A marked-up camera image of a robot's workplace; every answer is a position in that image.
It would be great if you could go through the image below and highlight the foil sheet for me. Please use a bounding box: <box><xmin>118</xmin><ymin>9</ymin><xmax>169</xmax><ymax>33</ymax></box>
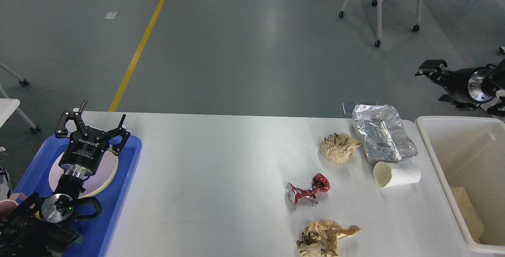
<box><xmin>352</xmin><ymin>104</ymin><xmax>418</xmax><ymax>166</ymax></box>

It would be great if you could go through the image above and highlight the pink ribbed mug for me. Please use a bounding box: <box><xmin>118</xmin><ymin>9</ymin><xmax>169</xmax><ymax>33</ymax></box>
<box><xmin>0</xmin><ymin>193</ymin><xmax>27</xmax><ymax>219</ymax></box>

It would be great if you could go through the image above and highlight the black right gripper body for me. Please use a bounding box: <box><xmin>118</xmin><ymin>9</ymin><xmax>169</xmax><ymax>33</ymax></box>
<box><xmin>444</xmin><ymin>67</ymin><xmax>496</xmax><ymax>105</ymax></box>

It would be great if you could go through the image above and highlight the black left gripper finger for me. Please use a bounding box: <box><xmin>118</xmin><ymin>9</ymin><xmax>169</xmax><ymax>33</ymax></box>
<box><xmin>90</xmin><ymin>114</ymin><xmax>131</xmax><ymax>155</ymax></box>
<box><xmin>55</xmin><ymin>100</ymin><xmax>91</xmax><ymax>144</ymax></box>

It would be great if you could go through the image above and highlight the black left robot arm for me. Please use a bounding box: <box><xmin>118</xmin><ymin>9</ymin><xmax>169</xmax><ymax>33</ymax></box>
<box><xmin>1</xmin><ymin>101</ymin><xmax>131</xmax><ymax>257</ymax></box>

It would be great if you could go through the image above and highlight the yellow plate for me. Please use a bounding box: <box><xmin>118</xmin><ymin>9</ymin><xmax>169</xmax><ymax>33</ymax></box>
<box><xmin>79</xmin><ymin>155</ymin><xmax>119</xmax><ymax>198</ymax></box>

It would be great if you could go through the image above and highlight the white side table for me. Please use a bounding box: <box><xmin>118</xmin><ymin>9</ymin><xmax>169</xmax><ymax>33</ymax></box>
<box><xmin>0</xmin><ymin>63</ymin><xmax>41</xmax><ymax>134</ymax></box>

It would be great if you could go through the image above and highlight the blue plastic tray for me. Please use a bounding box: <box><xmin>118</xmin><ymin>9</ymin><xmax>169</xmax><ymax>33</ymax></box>
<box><xmin>14</xmin><ymin>136</ymin><xmax>142</xmax><ymax>257</ymax></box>

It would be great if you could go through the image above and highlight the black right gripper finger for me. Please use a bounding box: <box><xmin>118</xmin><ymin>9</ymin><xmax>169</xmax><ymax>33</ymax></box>
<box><xmin>438</xmin><ymin>94</ymin><xmax>480</xmax><ymax>110</ymax></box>
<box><xmin>415</xmin><ymin>60</ymin><xmax>450</xmax><ymax>86</ymax></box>

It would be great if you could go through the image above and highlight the brown paper back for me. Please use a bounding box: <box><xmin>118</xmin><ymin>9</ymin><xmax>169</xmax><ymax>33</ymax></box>
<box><xmin>319</xmin><ymin>133</ymin><xmax>361</xmax><ymax>164</ymax></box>

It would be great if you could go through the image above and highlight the brown paper front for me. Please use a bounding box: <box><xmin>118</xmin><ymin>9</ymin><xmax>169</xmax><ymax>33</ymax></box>
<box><xmin>296</xmin><ymin>219</ymin><xmax>361</xmax><ymax>257</ymax></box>

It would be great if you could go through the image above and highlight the brown paper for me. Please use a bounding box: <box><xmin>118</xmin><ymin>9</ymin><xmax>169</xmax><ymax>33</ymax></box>
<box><xmin>296</xmin><ymin>219</ymin><xmax>361</xmax><ymax>257</ymax></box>
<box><xmin>319</xmin><ymin>133</ymin><xmax>361</xmax><ymax>164</ymax></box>

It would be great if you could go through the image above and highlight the brown paper bag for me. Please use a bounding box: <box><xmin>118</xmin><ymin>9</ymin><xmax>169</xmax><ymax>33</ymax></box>
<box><xmin>450</xmin><ymin>186</ymin><xmax>484</xmax><ymax>244</ymax></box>

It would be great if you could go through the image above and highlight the white paper cup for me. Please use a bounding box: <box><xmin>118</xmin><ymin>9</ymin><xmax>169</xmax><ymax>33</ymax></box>
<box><xmin>372</xmin><ymin>161</ymin><xmax>421</xmax><ymax>188</ymax></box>

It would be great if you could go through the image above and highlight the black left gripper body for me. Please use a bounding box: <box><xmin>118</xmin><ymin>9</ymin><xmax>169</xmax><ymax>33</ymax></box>
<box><xmin>58</xmin><ymin>137</ymin><xmax>109</xmax><ymax>176</ymax></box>

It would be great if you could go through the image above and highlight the white plastic bin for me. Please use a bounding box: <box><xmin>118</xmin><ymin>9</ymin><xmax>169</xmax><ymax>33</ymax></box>
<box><xmin>415</xmin><ymin>116</ymin><xmax>505</xmax><ymax>255</ymax></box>

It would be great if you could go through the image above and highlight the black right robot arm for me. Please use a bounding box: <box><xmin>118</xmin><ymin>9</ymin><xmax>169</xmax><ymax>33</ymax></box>
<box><xmin>415</xmin><ymin>60</ymin><xmax>505</xmax><ymax>117</ymax></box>

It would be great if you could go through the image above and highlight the crushed red can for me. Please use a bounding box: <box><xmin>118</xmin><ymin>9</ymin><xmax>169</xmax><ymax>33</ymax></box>
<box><xmin>285</xmin><ymin>173</ymin><xmax>331</xmax><ymax>206</ymax></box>

